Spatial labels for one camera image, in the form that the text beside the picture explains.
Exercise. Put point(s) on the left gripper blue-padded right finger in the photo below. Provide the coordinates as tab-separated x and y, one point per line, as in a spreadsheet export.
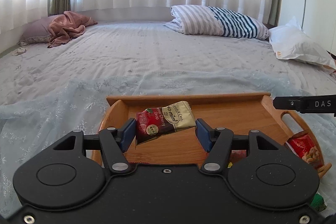
217	142

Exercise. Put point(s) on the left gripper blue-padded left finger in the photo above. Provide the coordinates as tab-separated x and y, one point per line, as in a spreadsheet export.
114	142

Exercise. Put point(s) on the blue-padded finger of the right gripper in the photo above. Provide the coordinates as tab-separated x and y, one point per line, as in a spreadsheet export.
288	103

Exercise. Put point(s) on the gold red cherry candy packet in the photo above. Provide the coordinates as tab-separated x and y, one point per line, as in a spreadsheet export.
152	123

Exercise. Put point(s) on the red gold peanut packet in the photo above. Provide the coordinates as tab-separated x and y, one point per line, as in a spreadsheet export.
303	146

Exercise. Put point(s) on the green snack packet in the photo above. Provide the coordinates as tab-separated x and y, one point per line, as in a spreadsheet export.
318	203

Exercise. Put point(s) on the red Biscoff biscuit pack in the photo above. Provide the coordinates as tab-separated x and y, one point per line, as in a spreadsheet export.
237	155

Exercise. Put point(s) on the wooden bamboo serving tray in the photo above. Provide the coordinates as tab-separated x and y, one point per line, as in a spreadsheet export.
240	113

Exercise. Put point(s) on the white pillow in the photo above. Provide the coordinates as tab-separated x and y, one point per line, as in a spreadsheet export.
289	42

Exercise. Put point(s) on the light blue snowflake cloth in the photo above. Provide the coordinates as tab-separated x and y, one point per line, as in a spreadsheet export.
31	125

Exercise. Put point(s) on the striped grey navy pillow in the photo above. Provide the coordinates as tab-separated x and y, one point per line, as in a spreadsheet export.
215	21

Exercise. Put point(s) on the pink crumpled blanket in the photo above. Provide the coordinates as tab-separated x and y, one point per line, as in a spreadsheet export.
67	26

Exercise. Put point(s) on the small object near pillow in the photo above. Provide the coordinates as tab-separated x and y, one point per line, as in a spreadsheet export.
20	51

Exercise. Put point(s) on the purple pillow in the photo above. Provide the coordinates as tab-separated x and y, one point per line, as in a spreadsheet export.
37	31

